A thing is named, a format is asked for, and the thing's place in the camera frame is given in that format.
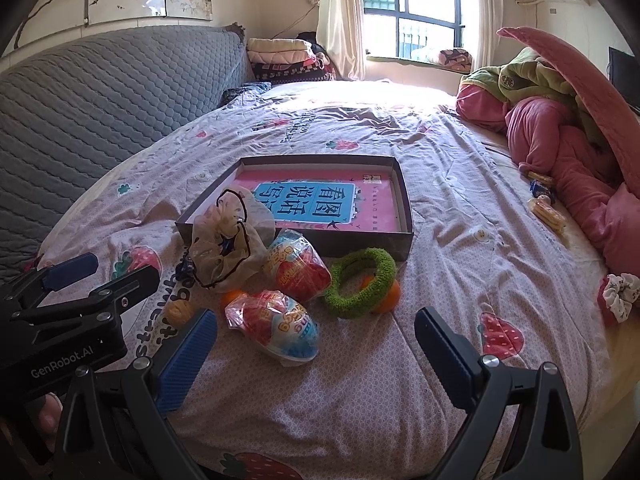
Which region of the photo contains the walnut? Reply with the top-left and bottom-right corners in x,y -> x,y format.
164,301 -> 195,328

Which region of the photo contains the cream curtain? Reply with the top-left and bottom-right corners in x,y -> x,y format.
302,0 -> 366,81
470,0 -> 505,73

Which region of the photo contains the cardboard box tray pink bottom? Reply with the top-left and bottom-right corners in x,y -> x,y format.
175,154 -> 415,262

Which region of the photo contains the pink fleece blanket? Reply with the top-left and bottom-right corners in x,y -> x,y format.
455,82 -> 640,276

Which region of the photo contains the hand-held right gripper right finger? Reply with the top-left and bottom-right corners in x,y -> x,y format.
414,307 -> 584,480

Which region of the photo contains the black television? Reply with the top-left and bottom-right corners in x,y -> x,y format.
607,47 -> 640,111

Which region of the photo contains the dark cloth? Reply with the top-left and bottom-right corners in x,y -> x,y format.
297,32 -> 327,56

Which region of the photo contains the white floral scrunchie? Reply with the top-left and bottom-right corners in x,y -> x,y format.
597,272 -> 640,323

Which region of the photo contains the dark patterned folded blanket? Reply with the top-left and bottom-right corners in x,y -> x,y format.
251,61 -> 333,84

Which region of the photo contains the toy egg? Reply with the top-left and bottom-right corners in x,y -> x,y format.
264,229 -> 332,303
224,290 -> 321,363

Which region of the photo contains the beige organza scrunchie black trim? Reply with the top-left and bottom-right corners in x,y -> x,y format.
188,186 -> 277,295

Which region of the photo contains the green fuzzy ring scrunchie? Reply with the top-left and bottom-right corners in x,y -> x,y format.
322,247 -> 398,320

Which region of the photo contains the person's left hand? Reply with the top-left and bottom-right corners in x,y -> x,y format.
27,392 -> 65,456

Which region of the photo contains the window with black frame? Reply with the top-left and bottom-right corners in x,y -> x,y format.
360,0 -> 470,63

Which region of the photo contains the long yellow snack packet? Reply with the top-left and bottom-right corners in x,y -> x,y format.
527,197 -> 568,233

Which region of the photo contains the floral folded blanket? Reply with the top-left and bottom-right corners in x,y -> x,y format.
427,47 -> 473,73

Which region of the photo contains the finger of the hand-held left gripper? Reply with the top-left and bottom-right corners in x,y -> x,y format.
0,252 -> 100,313
10,265 -> 162,331

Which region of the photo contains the green fleece blanket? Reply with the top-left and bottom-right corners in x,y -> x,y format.
460,47 -> 608,146

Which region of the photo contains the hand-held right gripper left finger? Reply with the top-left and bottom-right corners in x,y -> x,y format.
52,308 -> 219,480

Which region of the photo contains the pink quilted blanket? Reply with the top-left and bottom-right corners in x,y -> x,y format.
496,26 -> 640,196

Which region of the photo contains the grey quilted headboard cover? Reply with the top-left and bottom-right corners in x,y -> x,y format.
0,25 -> 256,286

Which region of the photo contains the strawberry printed bed sheet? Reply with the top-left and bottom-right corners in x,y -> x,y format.
37,80 -> 640,480

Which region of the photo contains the cream folded blanket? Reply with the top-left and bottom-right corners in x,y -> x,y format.
248,37 -> 313,64

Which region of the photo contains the small blue snack packet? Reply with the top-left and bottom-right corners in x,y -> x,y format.
530,181 -> 557,204

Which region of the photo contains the dark blue patterned pillow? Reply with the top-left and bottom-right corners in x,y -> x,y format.
222,81 -> 273,107

